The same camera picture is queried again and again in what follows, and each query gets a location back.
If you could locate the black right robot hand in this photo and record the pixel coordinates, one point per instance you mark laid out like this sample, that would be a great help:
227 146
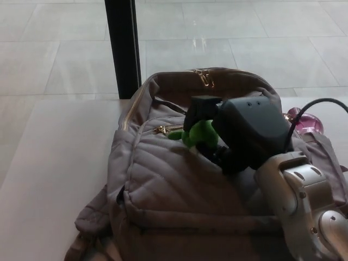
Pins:
250 133

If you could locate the pink transparent water bottle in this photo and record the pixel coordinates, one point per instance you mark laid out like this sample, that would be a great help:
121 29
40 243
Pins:
310 123

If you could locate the grey quilted backpack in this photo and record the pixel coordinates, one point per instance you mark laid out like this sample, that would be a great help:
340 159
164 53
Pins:
168 195

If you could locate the black vertical window frame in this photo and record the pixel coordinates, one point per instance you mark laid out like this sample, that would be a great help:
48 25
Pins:
123 49

